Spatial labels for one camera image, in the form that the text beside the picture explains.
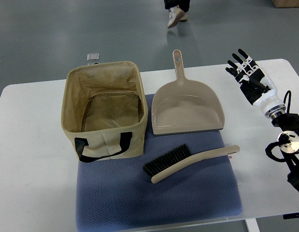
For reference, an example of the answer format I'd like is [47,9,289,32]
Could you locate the blue textured cushion mat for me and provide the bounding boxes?
[75,93,243,232]

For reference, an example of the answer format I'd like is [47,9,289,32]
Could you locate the yellow fabric bag black handle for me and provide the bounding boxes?
[61,61,148,162]

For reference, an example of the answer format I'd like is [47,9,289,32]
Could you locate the person's white sneakers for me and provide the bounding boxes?
[164,0,190,29]

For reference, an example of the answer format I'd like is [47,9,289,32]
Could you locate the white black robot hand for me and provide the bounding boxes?
[225,49,286,119]

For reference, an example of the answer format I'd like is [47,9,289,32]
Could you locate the black bracket under table edge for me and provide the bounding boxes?
[283,212,299,219]

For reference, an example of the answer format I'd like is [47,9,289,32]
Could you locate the beige hand broom black bristles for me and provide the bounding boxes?
[142,144,240,184]

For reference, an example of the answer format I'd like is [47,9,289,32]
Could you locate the cardboard box corner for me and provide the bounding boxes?
[271,0,299,8]

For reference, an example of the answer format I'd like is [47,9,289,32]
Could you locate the small silver metal object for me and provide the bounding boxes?
[87,53,100,65]

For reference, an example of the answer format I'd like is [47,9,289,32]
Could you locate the beige plastic dustpan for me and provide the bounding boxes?
[151,50,225,135]

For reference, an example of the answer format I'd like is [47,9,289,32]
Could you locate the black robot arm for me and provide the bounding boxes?
[265,90,299,192]

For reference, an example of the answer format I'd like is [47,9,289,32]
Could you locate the white table leg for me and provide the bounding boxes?
[245,218,260,232]

